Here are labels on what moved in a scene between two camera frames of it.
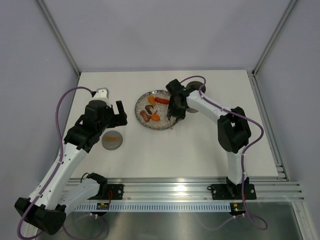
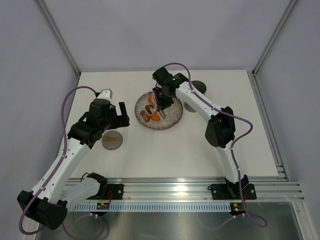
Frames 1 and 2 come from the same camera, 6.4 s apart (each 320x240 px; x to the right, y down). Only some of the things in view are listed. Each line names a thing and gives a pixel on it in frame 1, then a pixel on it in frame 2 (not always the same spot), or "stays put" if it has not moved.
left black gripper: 117,119 stays put
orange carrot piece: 155,117 stays put
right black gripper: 180,115 to 162,105
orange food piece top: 151,99 stays put
